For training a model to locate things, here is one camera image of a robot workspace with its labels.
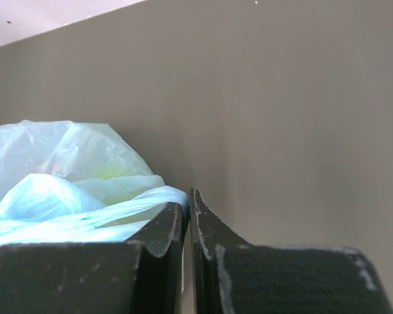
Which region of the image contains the light blue plastic bag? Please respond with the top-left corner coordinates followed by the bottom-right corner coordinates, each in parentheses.
top-left (0, 120), bottom-right (189, 246)

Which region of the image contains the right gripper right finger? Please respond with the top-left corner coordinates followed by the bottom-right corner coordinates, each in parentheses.
top-left (189, 189), bottom-right (393, 313)

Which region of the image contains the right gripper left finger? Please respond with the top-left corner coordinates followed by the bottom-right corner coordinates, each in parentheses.
top-left (0, 203), bottom-right (187, 313)

